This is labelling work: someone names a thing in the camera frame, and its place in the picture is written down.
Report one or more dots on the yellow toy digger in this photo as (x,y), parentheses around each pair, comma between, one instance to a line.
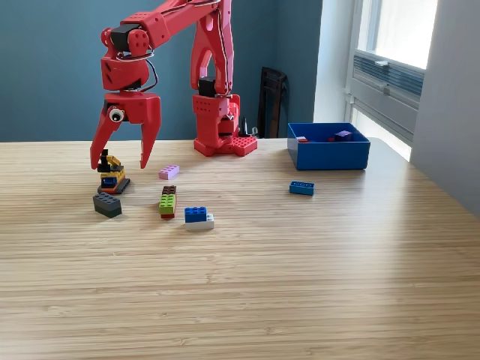
(111,176)

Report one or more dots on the small red brick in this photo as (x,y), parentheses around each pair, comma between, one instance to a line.
(302,140)

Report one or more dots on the pink purple brick stack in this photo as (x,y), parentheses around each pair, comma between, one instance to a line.
(344,135)

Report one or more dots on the blue plastic bin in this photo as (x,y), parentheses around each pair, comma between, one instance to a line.
(330,155)

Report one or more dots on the green brown red brick stack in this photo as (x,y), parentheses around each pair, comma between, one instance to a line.
(167,204)

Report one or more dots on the dark grey brick stack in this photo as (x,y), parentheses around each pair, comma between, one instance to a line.
(107,205)

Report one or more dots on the blue on white brick stack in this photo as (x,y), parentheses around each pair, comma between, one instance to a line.
(195,215)

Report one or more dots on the black chair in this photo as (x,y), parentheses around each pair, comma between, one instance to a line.
(273,105)

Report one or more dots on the small blue brick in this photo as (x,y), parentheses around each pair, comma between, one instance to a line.
(302,188)

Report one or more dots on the grey window vent grille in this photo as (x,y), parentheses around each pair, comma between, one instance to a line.
(405,80)

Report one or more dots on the white window frame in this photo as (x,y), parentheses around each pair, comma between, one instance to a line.
(397,108)

